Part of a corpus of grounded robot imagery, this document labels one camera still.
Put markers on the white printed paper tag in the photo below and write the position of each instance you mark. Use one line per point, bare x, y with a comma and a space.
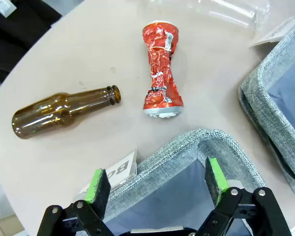
1, 7

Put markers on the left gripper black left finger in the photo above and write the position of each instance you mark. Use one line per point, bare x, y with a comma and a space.
98, 191

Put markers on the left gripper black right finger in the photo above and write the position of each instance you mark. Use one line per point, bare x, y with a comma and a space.
215, 182

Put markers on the grey fabric plastic basket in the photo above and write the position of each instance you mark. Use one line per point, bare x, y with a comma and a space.
260, 98

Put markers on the large clear plastic bottle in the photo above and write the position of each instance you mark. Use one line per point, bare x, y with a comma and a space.
236, 12

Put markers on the black garment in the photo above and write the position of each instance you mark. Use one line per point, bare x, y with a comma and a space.
19, 37

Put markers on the brown glass beer bottle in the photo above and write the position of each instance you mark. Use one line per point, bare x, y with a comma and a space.
44, 115

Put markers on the white Bottle label sign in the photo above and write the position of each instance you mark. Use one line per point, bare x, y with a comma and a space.
124, 169

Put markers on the grey fabric bottle basket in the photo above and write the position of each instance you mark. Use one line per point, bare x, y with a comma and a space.
186, 142

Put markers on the white Plastic label sign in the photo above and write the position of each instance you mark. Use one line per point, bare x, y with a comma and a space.
273, 34

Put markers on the crushed red soda can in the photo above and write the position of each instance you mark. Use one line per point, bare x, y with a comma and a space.
159, 73

